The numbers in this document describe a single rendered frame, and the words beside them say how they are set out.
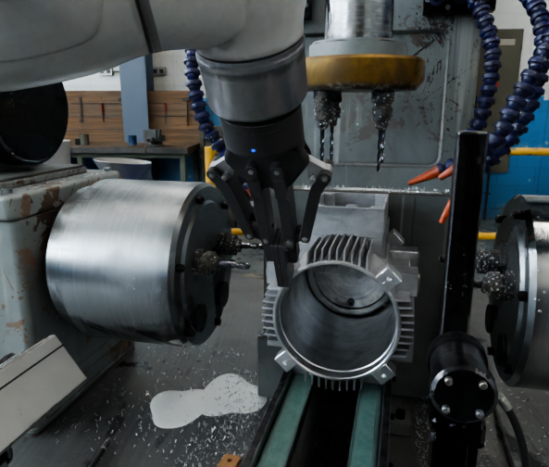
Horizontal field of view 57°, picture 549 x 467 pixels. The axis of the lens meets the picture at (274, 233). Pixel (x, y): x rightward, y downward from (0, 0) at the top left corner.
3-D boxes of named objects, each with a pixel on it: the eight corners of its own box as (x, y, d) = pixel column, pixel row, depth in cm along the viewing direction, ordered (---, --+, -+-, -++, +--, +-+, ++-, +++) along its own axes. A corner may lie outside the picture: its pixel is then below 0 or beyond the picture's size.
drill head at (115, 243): (76, 295, 100) (63, 167, 94) (255, 312, 91) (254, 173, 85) (-25, 353, 76) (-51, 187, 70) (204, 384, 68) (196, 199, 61)
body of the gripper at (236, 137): (312, 81, 47) (318, 162, 53) (225, 82, 49) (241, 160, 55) (297, 124, 42) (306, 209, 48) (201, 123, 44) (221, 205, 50)
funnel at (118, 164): (111, 208, 237) (106, 154, 230) (161, 209, 235) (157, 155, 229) (88, 220, 212) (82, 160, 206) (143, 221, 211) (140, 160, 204)
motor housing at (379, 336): (293, 321, 86) (295, 211, 81) (409, 334, 81) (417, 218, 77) (261, 381, 67) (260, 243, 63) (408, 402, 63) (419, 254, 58)
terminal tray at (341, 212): (320, 235, 81) (321, 191, 80) (388, 240, 79) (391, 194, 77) (305, 256, 70) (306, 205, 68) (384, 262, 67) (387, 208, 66)
